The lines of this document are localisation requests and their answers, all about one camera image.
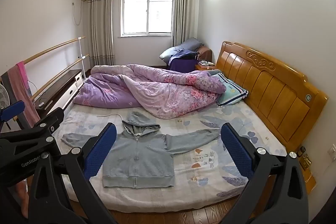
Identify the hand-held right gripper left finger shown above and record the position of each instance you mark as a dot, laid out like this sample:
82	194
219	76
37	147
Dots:
101	150

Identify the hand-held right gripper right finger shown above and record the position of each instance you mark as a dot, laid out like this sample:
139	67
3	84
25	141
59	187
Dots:
236	150

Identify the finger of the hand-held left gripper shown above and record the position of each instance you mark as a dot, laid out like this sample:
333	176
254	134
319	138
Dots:
50	120
11	109

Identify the grey zip hoodie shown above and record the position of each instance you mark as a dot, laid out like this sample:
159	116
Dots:
147	155

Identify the person's left forearm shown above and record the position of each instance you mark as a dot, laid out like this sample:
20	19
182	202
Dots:
21	195

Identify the white standing fan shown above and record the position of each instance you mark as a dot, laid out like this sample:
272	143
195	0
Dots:
4	98

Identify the small remote control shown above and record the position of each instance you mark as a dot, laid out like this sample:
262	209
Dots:
42	105

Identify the pink towel with grey border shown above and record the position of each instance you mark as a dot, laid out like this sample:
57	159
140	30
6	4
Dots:
29	106

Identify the bright pink towel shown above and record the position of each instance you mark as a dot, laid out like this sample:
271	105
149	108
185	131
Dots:
23	74

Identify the dark topped white cabinet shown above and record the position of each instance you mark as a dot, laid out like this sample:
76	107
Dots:
63	82

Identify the bed with floral sheet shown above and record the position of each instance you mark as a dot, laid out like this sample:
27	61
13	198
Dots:
210	188

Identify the blue striped pillow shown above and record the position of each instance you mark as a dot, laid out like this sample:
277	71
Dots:
232	90

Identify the wooden bed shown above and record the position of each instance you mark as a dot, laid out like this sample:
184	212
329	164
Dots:
262	87

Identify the wooden bedside cabinet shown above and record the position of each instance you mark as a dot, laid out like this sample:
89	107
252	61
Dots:
309	182

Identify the purple floral quilt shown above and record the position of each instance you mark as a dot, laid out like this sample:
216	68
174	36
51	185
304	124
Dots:
162	92

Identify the wooden nightstand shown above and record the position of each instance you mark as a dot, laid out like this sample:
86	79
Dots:
199	67

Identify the tissue pack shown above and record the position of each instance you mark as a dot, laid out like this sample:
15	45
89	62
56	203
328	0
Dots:
206	63

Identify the brown chair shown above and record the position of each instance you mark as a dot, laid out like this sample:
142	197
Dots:
206	53

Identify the purple cloth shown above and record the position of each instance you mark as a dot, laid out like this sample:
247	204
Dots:
181	64

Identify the grey striped curtain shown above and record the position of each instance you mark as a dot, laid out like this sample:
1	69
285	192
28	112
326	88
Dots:
182	11
101	29

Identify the grey blue pillow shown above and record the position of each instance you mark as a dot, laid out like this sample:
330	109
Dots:
193	43

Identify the white framed window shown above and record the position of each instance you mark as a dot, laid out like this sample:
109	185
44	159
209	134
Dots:
136	11

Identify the wooden barre rail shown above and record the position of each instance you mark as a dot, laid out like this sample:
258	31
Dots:
65	69
52	49

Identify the brass bracket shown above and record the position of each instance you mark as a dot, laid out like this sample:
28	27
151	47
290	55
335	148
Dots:
305	162

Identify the white barre post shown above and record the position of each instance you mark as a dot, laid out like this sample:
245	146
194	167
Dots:
81	56

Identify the white wall socket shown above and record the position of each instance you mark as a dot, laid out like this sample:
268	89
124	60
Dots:
331	151

